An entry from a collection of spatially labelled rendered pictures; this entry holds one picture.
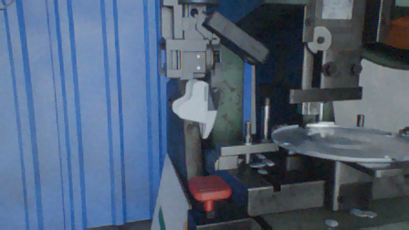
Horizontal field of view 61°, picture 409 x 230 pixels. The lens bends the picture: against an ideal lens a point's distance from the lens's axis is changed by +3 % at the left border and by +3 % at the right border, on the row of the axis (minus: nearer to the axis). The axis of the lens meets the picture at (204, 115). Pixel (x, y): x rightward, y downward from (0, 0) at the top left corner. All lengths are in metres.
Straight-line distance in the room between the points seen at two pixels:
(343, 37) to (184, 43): 0.44
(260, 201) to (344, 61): 0.34
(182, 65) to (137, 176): 1.54
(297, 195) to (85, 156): 1.38
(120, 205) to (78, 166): 0.32
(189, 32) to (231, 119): 0.52
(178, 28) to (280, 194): 0.40
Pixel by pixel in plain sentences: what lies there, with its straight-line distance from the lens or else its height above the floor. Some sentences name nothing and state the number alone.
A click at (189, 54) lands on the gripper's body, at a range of 0.48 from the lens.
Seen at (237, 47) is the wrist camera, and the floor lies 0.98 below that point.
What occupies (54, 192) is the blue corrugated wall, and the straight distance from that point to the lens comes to 2.00.
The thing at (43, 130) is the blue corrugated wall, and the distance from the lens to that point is 1.91.
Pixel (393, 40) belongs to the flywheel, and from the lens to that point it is 1.16.
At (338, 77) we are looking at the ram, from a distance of 0.78.
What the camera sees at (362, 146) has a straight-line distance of 0.75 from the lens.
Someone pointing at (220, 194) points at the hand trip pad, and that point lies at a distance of 0.53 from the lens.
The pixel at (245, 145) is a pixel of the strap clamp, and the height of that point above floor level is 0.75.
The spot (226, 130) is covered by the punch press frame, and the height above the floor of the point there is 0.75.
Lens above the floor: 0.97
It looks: 10 degrees down
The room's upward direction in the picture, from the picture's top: straight up
